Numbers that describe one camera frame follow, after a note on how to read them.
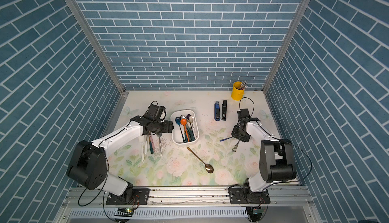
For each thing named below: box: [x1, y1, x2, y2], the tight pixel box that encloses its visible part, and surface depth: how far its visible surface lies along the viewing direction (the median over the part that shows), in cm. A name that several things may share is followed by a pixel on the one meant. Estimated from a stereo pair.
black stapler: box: [221, 99, 227, 122], surface depth 108 cm
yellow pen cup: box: [230, 81, 246, 101], surface depth 114 cm
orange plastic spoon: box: [180, 118, 190, 142], surface depth 101 cm
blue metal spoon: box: [175, 116, 186, 143], surface depth 103 cm
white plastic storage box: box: [170, 109, 200, 145], surface depth 101 cm
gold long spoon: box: [186, 146, 215, 174], surface depth 85 cm
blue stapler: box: [214, 101, 221, 122], surface depth 110 cm
